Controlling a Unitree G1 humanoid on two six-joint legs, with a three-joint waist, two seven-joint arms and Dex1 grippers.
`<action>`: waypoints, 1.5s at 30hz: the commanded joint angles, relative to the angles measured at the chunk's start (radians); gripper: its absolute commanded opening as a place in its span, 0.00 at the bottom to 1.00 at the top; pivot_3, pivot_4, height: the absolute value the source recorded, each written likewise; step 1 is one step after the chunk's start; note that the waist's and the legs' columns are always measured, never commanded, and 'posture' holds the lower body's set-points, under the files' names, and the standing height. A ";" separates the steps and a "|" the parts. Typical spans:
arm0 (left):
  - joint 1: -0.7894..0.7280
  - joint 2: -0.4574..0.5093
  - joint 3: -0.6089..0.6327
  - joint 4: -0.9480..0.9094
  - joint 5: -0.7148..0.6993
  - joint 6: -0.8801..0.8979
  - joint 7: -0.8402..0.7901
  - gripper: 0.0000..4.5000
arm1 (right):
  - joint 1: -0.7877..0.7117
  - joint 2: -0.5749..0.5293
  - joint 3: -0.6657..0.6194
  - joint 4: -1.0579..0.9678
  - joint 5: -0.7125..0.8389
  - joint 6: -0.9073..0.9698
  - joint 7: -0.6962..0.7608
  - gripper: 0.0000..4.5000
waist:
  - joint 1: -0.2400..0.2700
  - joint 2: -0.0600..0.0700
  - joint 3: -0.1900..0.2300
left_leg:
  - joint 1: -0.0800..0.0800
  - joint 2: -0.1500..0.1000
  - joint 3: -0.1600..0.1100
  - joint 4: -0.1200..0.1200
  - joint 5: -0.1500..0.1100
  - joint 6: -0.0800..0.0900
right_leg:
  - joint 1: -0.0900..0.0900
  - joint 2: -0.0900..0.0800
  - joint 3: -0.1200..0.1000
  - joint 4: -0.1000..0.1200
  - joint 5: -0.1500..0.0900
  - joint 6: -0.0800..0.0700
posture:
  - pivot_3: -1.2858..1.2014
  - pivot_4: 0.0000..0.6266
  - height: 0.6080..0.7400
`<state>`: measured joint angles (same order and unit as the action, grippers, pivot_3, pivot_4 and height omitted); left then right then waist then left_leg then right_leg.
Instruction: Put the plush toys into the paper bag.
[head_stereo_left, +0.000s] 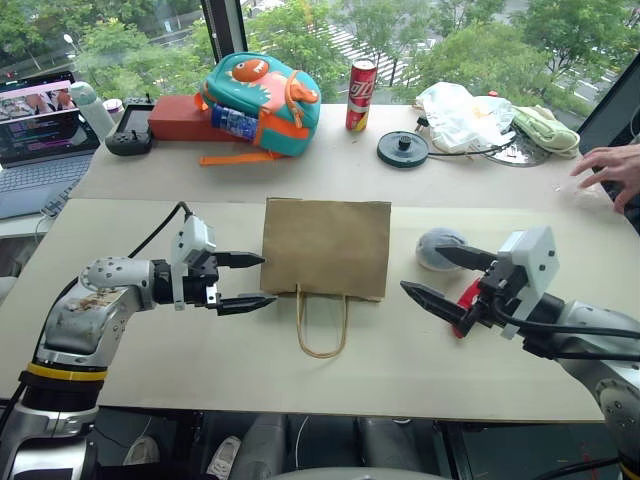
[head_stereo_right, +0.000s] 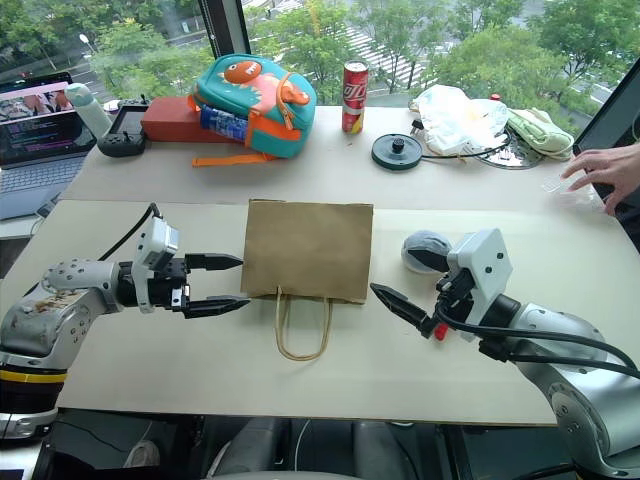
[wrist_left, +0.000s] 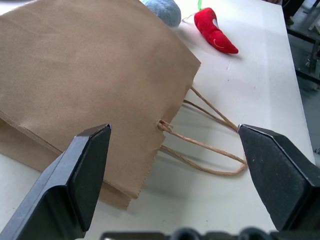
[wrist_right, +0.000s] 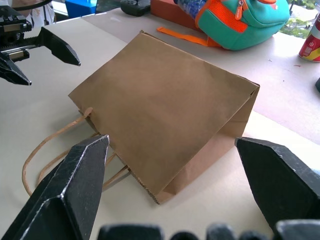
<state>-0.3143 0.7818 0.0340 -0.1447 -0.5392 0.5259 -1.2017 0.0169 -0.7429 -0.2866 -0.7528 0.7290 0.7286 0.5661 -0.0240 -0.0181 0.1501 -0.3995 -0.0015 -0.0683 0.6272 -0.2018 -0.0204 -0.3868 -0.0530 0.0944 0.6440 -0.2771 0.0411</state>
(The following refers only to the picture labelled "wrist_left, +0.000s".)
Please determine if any brown paper bag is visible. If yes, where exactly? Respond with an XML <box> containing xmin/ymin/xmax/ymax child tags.
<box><xmin>0</xmin><ymin>0</ymin><xmax>248</xmax><ymax>211</ymax></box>

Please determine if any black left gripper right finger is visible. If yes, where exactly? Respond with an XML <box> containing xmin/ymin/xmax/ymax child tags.
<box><xmin>237</xmin><ymin>123</ymin><xmax>320</xmax><ymax>232</ymax></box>

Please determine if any red item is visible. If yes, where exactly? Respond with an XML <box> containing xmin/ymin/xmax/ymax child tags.
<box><xmin>181</xmin><ymin>0</ymin><xmax>240</xmax><ymax>55</ymax></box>

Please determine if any black metal frame cart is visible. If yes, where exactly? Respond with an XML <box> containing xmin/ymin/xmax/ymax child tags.
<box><xmin>286</xmin><ymin>0</ymin><xmax>320</xmax><ymax>91</ymax></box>

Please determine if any grey item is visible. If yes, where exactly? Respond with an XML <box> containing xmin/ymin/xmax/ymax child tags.
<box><xmin>143</xmin><ymin>0</ymin><xmax>182</xmax><ymax>27</ymax></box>

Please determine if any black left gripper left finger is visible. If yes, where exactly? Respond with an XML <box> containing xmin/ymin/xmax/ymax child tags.
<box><xmin>0</xmin><ymin>123</ymin><xmax>112</xmax><ymax>240</ymax></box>

